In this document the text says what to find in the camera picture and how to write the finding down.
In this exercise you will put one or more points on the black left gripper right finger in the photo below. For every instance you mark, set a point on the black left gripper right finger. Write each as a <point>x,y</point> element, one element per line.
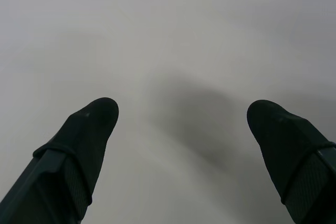
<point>288,150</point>

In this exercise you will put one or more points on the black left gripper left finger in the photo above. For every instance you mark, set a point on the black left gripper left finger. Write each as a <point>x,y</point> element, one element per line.
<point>71,155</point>

